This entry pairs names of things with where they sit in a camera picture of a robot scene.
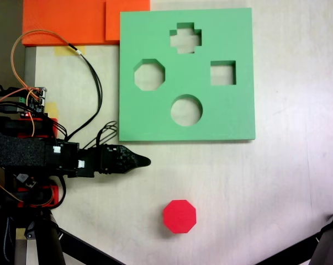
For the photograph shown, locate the black braided cable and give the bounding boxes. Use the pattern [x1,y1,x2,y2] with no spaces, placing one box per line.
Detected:
[2,216,12,263]

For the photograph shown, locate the black cable with white tag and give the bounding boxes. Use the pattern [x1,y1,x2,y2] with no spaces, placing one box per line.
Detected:
[68,43,103,140]

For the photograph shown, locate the black tripod leg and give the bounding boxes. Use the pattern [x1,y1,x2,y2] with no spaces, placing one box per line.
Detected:
[25,209,67,265]
[310,207,333,265]

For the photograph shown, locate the red octagonal pillar block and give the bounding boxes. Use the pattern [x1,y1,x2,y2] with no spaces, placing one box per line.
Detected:
[162,199,197,235]

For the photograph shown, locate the small circuit board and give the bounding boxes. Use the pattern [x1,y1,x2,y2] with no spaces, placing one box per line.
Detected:
[18,87,47,118]

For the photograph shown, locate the small orange flat block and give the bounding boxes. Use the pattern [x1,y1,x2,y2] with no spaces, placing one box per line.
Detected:
[105,0,151,45]

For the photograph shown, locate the orange servo wire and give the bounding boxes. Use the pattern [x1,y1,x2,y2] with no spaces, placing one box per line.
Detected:
[0,168,55,207]

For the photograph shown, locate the orange wire loop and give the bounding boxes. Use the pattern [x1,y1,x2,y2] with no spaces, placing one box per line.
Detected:
[10,29,71,98]

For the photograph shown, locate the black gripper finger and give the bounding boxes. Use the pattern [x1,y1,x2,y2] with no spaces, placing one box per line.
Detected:
[118,144,152,163]
[118,161,152,174]

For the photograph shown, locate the large orange flat block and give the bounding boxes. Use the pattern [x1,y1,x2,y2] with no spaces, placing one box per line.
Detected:
[22,0,107,46]

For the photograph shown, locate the thin black gripper wires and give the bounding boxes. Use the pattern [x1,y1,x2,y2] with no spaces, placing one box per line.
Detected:
[79,120,119,152]

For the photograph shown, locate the yellow masking tape strip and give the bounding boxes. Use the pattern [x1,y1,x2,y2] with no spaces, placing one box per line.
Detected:
[45,102,60,120]
[55,45,87,57]

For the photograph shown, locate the green shape sorter board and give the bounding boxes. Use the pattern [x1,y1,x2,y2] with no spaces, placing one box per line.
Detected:
[118,7,257,144]

